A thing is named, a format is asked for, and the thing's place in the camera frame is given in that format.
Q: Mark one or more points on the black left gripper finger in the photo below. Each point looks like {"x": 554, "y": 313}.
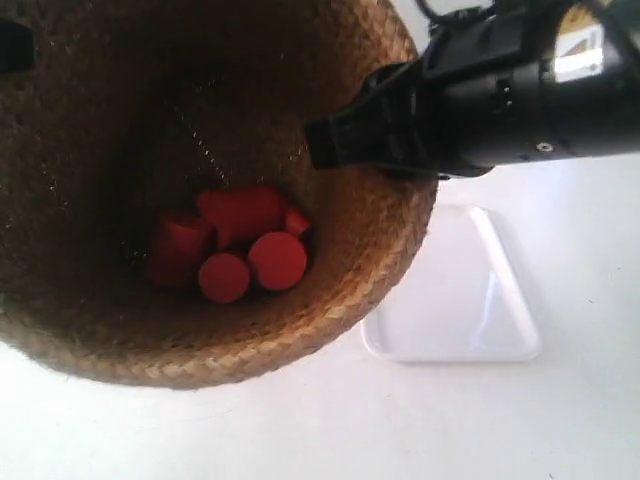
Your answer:
{"x": 17, "y": 51}

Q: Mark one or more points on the white rectangular plastic tray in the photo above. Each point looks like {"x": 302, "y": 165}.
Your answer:
{"x": 459, "y": 302}

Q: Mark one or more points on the brown woven wicker basket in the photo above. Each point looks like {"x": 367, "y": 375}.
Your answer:
{"x": 134, "y": 107}

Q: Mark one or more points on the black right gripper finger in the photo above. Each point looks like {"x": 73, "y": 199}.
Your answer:
{"x": 383, "y": 126}

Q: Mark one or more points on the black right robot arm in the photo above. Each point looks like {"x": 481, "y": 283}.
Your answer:
{"x": 593, "y": 89}

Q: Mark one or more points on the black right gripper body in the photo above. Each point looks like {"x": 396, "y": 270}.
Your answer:
{"x": 482, "y": 100}

